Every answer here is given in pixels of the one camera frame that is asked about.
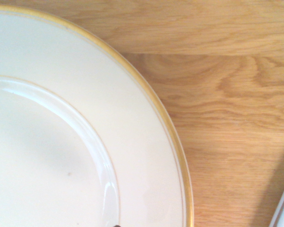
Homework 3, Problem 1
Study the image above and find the white plate with gold rim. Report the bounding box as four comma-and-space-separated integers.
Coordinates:
0, 4, 195, 227

